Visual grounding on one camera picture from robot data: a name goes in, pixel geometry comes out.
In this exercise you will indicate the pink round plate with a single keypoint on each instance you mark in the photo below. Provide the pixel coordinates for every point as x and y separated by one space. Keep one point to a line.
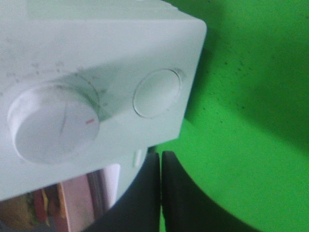
88 197

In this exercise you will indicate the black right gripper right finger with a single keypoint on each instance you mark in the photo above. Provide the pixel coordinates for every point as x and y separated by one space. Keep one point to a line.
186 208

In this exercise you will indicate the green table cloth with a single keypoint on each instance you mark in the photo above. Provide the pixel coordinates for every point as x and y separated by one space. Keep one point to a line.
245 136

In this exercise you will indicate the white microwave oven body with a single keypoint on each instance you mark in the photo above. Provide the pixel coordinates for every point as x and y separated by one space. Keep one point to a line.
104 47

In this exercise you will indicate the round door release button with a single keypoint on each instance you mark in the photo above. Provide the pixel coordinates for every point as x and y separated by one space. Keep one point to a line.
156 93

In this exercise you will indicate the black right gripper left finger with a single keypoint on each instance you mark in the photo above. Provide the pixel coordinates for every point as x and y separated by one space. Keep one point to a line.
138 210

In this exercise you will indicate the burger with sesame bun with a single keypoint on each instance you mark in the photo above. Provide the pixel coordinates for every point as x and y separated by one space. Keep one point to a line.
29 210

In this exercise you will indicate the white timer knob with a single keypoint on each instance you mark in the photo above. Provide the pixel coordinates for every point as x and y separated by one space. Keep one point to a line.
52 122

